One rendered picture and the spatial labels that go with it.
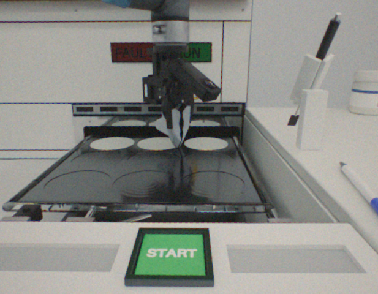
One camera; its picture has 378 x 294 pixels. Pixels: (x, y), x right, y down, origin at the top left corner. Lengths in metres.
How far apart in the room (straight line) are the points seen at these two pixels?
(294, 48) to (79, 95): 1.82
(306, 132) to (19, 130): 0.72
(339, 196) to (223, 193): 0.18
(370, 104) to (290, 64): 1.62
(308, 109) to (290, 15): 1.94
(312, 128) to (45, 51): 0.65
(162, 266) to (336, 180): 0.22
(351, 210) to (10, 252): 0.28
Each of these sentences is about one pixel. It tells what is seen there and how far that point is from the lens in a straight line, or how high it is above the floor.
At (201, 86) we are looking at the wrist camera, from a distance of 0.54.
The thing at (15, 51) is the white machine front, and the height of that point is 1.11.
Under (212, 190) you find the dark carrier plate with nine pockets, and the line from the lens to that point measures 0.45.
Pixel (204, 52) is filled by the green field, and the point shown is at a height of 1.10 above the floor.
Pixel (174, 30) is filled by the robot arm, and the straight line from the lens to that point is 0.59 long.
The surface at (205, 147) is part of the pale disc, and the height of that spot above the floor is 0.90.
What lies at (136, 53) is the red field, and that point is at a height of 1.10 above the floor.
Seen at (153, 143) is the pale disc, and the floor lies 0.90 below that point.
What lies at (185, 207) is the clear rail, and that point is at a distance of 0.40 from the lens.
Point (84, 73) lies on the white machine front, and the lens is 0.80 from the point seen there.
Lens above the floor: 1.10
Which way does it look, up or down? 18 degrees down
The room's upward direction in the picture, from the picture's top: straight up
